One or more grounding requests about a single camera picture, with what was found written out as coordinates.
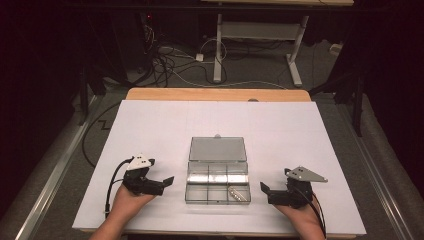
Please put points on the silver metal floor rail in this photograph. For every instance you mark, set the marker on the silver metal floor rail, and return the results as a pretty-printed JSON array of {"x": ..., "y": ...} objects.
[
  {"x": 50, "y": 186},
  {"x": 376, "y": 173}
]

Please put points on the small white floor box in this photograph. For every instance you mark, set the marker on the small white floor box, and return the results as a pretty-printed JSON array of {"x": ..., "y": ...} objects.
[{"x": 336, "y": 49}]

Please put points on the clear plastic compartment box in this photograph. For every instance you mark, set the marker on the clear plastic compartment box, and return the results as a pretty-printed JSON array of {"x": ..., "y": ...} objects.
[{"x": 216, "y": 150}]

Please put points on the person's left hand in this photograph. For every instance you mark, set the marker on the person's left hand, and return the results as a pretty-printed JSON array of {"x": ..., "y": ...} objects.
[{"x": 126, "y": 205}]

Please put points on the white table board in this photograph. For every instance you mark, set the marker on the white table board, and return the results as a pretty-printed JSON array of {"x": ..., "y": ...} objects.
[{"x": 233, "y": 116}]

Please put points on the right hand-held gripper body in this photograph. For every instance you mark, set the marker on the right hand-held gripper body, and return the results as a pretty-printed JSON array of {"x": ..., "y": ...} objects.
[{"x": 296, "y": 195}]

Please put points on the person's right hand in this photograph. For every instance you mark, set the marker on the person's right hand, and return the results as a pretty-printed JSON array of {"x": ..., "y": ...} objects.
[{"x": 305, "y": 218}]

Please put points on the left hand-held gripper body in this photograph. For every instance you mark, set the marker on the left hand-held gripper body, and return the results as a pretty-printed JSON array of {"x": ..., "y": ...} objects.
[{"x": 140, "y": 185}]

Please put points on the white power adapter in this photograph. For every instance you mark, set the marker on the white power adapter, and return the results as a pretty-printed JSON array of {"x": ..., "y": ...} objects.
[{"x": 199, "y": 57}]

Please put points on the black metal stand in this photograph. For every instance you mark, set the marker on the black metal stand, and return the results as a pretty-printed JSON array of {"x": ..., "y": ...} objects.
[
  {"x": 83, "y": 96},
  {"x": 358, "y": 106}
]

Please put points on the white metal desk frame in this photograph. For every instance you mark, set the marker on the white metal desk frame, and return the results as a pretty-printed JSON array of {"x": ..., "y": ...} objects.
[{"x": 260, "y": 31}]

